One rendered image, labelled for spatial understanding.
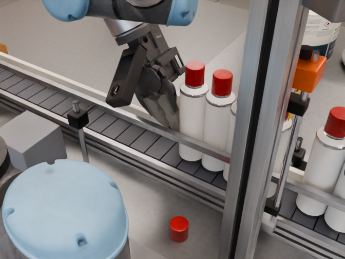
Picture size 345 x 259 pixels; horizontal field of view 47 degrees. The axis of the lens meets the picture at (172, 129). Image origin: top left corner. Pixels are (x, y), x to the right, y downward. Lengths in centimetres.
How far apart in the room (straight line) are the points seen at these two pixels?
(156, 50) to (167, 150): 20
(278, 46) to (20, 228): 29
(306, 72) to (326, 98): 55
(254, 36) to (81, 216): 24
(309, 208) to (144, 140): 35
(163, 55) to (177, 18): 18
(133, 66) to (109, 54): 56
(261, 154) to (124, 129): 45
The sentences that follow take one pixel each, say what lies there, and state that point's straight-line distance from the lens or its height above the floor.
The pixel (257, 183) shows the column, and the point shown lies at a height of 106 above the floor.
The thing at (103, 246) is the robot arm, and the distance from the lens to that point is 40.
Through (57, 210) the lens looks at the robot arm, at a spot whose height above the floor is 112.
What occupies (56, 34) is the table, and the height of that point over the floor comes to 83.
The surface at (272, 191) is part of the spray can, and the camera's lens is 73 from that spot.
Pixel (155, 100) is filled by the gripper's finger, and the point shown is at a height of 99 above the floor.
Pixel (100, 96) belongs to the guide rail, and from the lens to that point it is 92.
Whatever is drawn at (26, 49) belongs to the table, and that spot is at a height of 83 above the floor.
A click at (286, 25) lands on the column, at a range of 38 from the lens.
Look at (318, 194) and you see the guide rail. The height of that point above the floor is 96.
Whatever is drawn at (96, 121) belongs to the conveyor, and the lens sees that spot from 89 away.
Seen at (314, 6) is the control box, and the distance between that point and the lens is 37.
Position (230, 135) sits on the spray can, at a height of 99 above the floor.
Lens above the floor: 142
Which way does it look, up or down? 39 degrees down
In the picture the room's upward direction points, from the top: straight up
